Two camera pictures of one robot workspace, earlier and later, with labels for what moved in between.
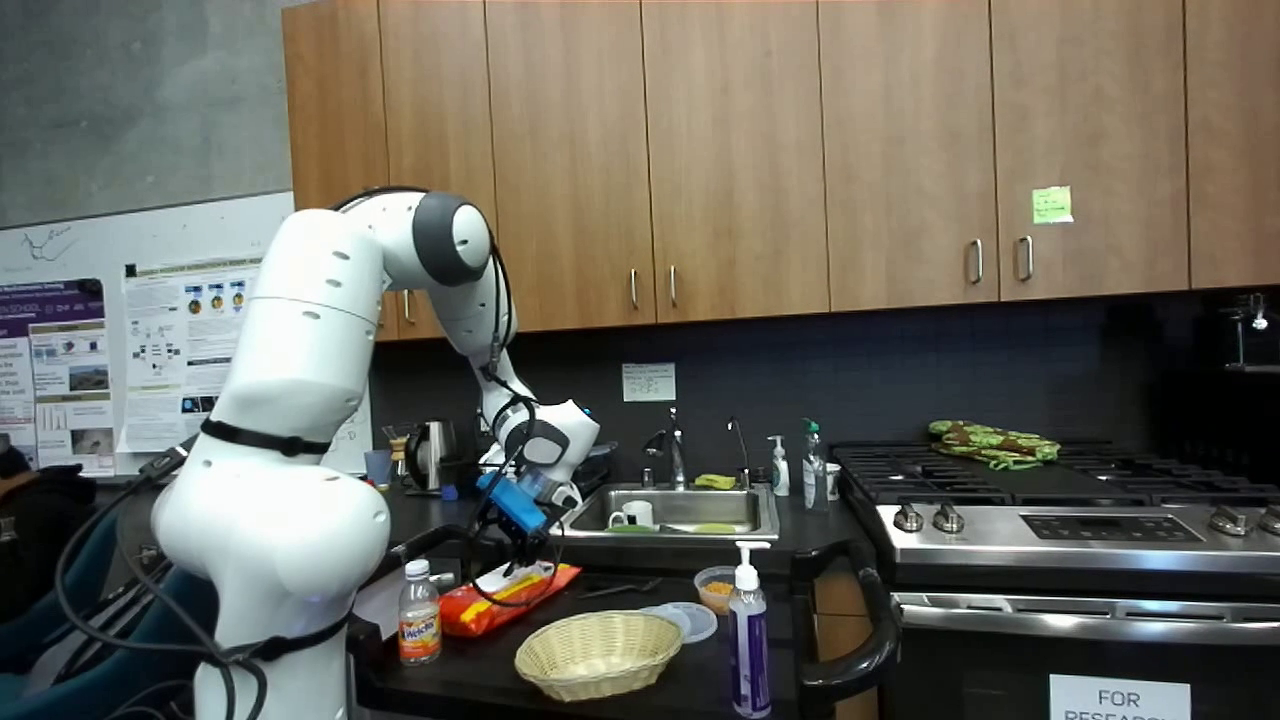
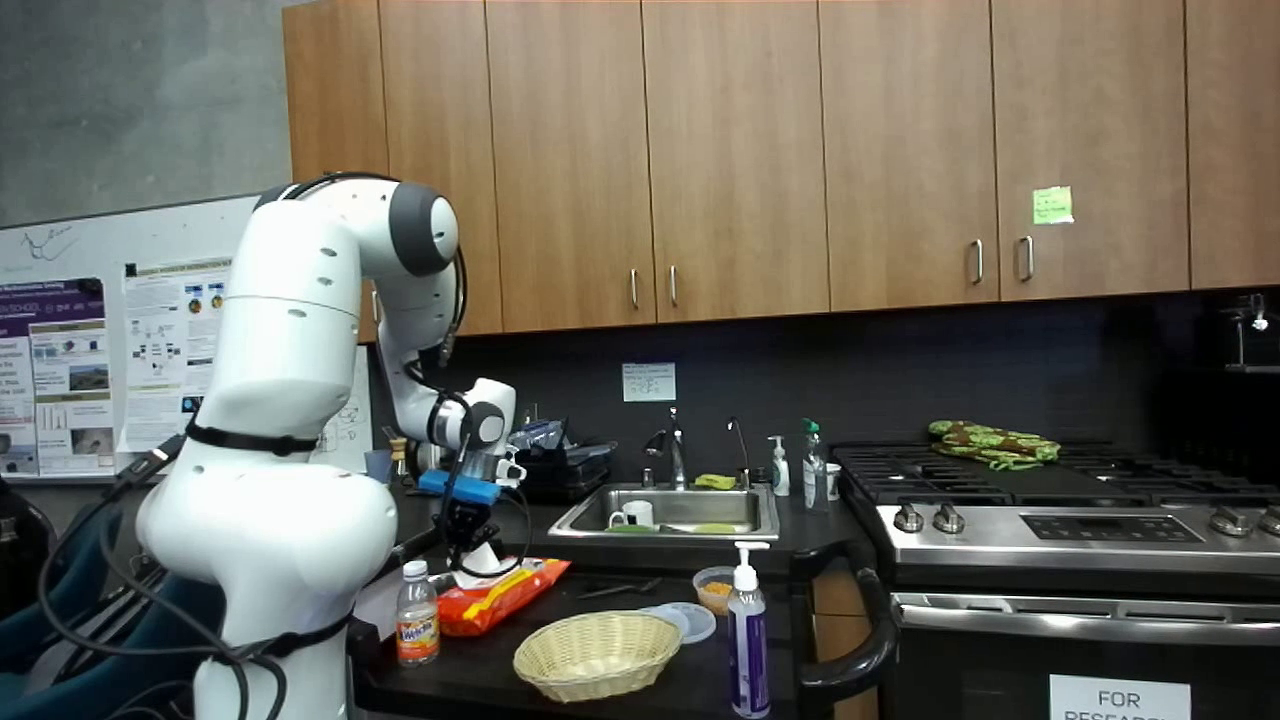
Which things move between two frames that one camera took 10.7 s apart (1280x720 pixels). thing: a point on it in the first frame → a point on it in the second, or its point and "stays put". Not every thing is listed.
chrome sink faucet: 672,435 stays put
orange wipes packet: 500,599 stays put
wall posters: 117,329 stays put
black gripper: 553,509 → 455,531
